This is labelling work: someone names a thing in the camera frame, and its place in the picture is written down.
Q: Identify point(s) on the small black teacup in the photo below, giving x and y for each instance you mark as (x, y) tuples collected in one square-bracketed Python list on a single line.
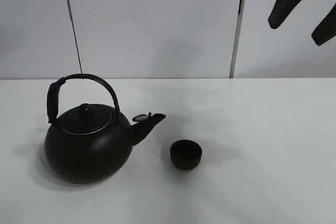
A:
[(185, 154)]

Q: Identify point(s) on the black round teapot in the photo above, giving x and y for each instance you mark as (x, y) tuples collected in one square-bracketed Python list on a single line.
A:
[(91, 142)]

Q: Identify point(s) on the grey wall panel strip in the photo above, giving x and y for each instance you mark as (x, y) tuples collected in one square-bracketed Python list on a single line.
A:
[(236, 38)]

